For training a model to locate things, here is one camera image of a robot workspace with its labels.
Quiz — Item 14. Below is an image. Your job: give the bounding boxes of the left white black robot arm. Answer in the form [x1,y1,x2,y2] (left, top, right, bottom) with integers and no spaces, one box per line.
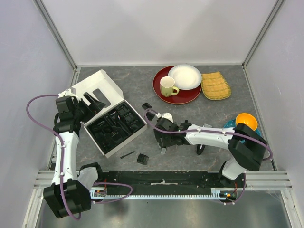
[43,88,105,220]

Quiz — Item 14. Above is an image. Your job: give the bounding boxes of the black comb guard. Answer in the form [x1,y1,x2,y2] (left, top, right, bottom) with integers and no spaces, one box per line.
[146,112,155,121]
[136,153,149,165]
[142,102,152,110]

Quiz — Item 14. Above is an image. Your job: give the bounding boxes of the small oil bottle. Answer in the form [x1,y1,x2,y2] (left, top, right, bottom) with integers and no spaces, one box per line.
[161,148,167,155]

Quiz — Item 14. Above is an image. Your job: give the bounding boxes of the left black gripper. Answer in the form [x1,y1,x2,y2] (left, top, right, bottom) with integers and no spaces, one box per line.
[72,93,105,124]

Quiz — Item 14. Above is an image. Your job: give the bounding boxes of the black silver hair clipper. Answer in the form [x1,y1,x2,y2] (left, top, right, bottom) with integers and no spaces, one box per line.
[196,123,211,155]

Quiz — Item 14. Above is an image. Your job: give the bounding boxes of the white cable duct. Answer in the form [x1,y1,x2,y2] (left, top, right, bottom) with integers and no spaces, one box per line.
[90,188,237,200]

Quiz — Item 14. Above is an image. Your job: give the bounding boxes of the red round plate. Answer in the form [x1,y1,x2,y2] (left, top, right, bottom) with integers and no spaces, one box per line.
[152,66,201,105]

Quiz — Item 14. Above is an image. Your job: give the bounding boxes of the yellow-green mug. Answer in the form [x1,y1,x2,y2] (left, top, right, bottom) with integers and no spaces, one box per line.
[160,76,180,97]

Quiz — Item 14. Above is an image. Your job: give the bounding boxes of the woven bamboo tray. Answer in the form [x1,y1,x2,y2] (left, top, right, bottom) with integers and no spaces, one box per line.
[201,72,231,101]

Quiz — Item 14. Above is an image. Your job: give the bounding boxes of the white clipper kit box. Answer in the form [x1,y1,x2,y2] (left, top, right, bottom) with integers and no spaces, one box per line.
[70,70,147,158]

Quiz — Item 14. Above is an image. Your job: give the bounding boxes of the blue dotted plate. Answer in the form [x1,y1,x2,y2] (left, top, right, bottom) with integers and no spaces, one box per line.
[223,119,262,136]

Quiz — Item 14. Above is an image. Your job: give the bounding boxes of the orange bowl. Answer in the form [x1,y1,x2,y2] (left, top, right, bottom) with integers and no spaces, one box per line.
[235,113,258,131]

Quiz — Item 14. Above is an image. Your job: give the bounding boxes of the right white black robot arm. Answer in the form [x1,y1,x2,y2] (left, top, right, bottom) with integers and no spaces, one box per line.
[154,113,268,187]

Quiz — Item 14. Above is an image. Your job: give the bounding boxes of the white paper plate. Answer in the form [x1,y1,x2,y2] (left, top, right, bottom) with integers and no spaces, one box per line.
[168,64,202,90]

